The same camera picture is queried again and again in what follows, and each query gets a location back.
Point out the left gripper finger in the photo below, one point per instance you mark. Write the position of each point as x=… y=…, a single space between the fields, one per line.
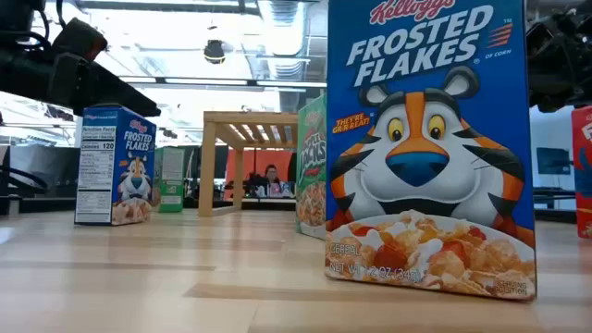
x=148 y=111
x=102 y=94

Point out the blue Frosted Flakes cereal box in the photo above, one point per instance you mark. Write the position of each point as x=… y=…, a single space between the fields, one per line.
x=430 y=139
x=134 y=152

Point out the green Apple Jacks cereal box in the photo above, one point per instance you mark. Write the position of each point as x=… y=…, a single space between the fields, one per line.
x=311 y=185
x=170 y=185

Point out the red Froot Loops cereal box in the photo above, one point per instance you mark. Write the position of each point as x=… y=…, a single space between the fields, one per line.
x=583 y=185

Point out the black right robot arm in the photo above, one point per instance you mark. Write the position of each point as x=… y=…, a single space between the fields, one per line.
x=578 y=18

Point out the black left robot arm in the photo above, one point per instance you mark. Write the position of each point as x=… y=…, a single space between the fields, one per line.
x=16 y=18

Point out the wooden slatted shelf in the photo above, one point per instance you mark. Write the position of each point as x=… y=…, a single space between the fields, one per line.
x=250 y=119

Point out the dark monitor screen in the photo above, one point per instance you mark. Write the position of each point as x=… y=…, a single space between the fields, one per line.
x=553 y=161

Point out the dark grey partition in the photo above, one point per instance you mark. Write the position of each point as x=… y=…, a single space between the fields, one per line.
x=46 y=171

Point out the black curved chair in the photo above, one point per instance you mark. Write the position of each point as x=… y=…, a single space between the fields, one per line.
x=23 y=178

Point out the person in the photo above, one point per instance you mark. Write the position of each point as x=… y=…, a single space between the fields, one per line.
x=273 y=182

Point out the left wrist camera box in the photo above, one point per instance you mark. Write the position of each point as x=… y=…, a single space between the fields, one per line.
x=78 y=39

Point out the black ceiling camera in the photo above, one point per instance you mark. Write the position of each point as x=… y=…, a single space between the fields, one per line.
x=214 y=52

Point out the orange wall panel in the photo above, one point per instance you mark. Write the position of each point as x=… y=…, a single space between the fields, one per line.
x=250 y=162

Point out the black aluminium table frame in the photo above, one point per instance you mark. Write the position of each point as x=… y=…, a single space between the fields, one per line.
x=46 y=204

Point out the small grey post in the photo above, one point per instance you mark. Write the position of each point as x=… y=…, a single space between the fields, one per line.
x=14 y=207

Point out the silver ribbed ventilation duct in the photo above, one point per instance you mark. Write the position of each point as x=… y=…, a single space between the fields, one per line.
x=287 y=69

